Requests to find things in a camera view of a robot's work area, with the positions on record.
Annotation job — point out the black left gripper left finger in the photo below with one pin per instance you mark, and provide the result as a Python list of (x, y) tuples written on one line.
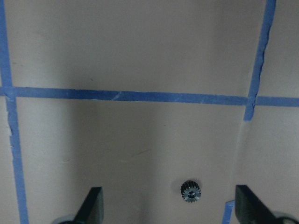
[(91, 210)]

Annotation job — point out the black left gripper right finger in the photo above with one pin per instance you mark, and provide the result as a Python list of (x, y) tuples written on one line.
[(249, 209)]

